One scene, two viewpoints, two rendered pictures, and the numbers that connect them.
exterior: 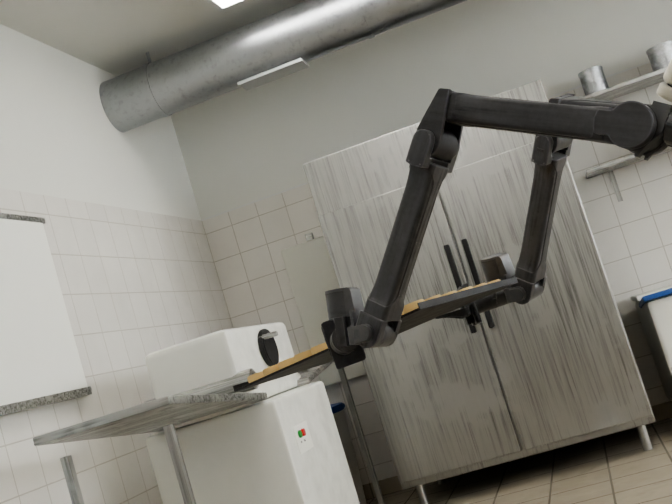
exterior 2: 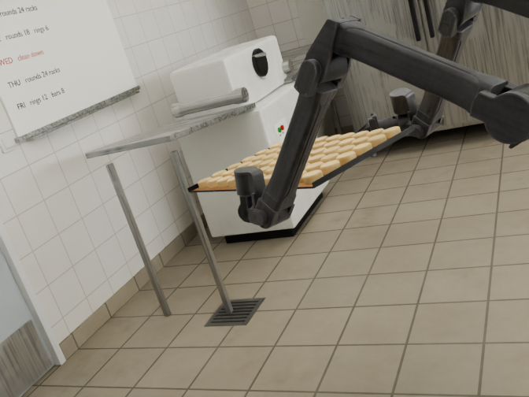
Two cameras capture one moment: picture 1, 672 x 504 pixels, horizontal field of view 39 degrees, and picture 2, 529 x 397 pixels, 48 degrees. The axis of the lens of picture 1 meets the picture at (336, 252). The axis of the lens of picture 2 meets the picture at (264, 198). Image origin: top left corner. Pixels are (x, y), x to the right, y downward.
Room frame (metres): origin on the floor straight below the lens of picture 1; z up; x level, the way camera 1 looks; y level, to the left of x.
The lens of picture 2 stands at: (0.59, -0.36, 1.43)
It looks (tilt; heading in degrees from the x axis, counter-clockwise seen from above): 18 degrees down; 15
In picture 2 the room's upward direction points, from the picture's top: 17 degrees counter-clockwise
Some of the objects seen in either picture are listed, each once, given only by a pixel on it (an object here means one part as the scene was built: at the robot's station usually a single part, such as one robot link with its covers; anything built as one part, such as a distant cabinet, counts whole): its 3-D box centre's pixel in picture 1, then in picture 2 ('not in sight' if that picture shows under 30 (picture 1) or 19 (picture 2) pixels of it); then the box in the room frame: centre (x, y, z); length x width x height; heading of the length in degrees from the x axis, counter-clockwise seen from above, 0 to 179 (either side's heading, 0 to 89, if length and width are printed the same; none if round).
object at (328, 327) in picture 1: (344, 340); not in sight; (1.95, 0.04, 0.98); 0.07 x 0.07 x 0.10; 5
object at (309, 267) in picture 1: (329, 305); (319, 2); (6.22, 0.14, 1.27); 0.42 x 0.06 x 1.00; 77
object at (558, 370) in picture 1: (480, 297); (429, 7); (5.53, -0.73, 1.02); 1.40 x 0.91 x 2.05; 77
